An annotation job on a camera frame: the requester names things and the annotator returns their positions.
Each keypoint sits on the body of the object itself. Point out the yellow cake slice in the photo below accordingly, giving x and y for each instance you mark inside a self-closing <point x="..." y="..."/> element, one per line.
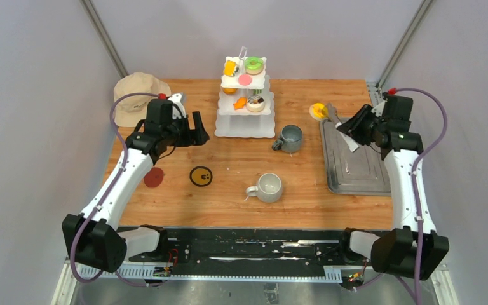
<point x="231" y="68"/>

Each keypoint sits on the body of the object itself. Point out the white three-tier dessert stand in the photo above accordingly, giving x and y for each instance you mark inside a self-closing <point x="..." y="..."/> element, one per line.
<point x="243" y="123"/>

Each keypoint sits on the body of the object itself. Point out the green frosted donut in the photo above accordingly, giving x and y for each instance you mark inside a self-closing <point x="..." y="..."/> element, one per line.
<point x="253" y="65"/>

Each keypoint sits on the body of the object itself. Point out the red round coaster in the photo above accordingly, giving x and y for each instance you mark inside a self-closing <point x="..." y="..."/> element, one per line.
<point x="154" y="177"/>

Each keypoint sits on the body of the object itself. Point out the white chocolate donut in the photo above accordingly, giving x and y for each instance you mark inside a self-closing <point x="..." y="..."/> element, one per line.
<point x="255" y="103"/>

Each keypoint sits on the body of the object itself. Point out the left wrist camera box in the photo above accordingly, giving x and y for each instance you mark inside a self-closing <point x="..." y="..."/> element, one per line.
<point x="179" y="100"/>

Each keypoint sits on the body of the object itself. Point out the orange fish-shaped pastry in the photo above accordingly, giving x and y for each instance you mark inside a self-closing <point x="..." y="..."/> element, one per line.
<point x="240" y="103"/>

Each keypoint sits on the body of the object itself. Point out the yellow frosted donut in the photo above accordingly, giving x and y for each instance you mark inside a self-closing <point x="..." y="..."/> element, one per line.
<point x="319" y="111"/>

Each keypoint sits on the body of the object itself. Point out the metal serving tray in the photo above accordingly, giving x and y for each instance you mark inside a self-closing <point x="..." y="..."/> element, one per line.
<point x="352" y="173"/>

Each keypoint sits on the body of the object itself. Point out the black yellow smiley coaster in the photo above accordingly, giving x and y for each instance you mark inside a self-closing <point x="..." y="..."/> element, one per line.
<point x="201" y="176"/>

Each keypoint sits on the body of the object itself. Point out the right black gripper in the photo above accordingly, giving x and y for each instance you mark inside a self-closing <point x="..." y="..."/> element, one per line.
<point x="353" y="127"/>

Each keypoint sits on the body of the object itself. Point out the white ceramic mug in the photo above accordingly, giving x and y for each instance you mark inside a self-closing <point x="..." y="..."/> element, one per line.
<point x="268" y="189"/>

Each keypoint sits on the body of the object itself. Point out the pink round macaron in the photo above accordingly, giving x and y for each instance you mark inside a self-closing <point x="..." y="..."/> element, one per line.
<point x="245" y="79"/>

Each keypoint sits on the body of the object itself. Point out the dark grey ceramic mug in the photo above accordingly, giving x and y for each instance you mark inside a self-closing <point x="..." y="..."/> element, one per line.
<point x="289" y="140"/>

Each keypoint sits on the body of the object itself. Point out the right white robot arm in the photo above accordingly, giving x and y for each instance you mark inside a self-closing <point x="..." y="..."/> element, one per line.
<point x="412" y="248"/>

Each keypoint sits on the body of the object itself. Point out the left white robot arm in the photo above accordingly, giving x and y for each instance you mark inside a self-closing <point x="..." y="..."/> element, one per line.
<point x="92" y="237"/>

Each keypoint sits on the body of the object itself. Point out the orange cupcake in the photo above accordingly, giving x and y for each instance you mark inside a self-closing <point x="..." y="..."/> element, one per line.
<point x="229" y="91"/>

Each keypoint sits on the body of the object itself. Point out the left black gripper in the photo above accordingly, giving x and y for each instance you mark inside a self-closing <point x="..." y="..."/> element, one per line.
<point x="196" y="136"/>

